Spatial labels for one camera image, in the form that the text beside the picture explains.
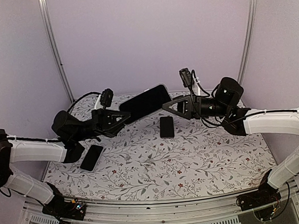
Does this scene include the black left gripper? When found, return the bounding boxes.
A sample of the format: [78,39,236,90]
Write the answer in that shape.
[70,105,134,142]

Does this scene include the right aluminium frame post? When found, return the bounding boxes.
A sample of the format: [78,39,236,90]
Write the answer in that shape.
[237,0,257,85]

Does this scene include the aluminium frame post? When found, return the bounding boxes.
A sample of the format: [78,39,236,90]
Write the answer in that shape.
[38,0,74,103]
[237,0,257,85]

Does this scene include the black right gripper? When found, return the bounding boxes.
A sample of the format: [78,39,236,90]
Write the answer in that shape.
[159,92,231,122]

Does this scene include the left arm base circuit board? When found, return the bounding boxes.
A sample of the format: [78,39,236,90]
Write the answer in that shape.
[42,182,86,221]

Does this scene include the black smartphone far corner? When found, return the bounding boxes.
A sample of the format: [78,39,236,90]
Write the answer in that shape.
[119,84,171,125]

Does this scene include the aluminium front rail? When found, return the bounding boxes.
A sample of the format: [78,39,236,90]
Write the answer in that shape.
[20,180,299,224]

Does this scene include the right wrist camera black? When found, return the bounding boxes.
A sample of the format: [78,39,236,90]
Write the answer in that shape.
[179,68,202,96]

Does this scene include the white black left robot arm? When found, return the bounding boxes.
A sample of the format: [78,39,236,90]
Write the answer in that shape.
[0,109,130,216]

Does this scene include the black right camera cable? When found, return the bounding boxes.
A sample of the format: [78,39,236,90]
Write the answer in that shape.
[191,62,299,130]

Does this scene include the black sleeved left camera cable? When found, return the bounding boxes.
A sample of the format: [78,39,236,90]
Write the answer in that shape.
[67,91,104,111]

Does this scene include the floral patterned table mat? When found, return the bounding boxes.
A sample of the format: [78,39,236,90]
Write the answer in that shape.
[44,110,276,201]

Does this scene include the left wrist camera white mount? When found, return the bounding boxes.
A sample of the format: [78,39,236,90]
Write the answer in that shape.
[94,89,114,110]

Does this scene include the black smartphone with white edge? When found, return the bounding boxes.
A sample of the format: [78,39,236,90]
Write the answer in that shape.
[80,145,103,172]

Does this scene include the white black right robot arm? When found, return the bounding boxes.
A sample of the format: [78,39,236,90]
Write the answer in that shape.
[162,77,299,205]

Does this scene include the left aluminium frame post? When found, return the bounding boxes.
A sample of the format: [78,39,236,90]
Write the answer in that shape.
[38,0,74,103]

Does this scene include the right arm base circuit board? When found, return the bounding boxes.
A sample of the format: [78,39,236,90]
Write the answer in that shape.
[235,169,290,223]

